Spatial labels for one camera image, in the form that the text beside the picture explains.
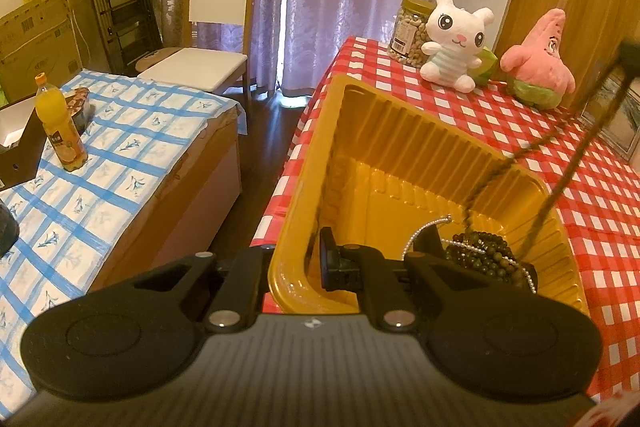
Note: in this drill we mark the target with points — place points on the blue checkered cloth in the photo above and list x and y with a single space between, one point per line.
125 167

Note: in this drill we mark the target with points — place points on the white bunny plush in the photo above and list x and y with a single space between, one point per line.
457 32

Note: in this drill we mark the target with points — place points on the framed picture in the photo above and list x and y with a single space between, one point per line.
625 117

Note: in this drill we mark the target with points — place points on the pink starfish plush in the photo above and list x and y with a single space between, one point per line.
540 62

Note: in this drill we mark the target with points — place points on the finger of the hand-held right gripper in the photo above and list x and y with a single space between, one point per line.
631 57

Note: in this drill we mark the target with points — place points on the jar of nuts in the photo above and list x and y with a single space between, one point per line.
407 32

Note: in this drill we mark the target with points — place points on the yellow plastic tray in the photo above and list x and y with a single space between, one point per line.
400 142

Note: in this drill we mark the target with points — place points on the dark brown open box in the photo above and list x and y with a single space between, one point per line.
25 157

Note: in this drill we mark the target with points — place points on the green soft toy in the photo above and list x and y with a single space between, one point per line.
487 67

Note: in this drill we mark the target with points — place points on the orange juice bottle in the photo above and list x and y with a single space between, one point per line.
60 127

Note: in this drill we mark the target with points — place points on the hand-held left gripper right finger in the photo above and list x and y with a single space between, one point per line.
327 257

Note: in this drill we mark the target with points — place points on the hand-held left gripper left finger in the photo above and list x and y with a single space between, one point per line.
245 279

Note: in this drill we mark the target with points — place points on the dark object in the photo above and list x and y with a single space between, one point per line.
6 229

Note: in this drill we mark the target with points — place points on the red checkered tablecloth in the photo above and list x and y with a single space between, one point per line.
615 257

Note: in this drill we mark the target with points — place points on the cardboard box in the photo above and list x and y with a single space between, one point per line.
35 42

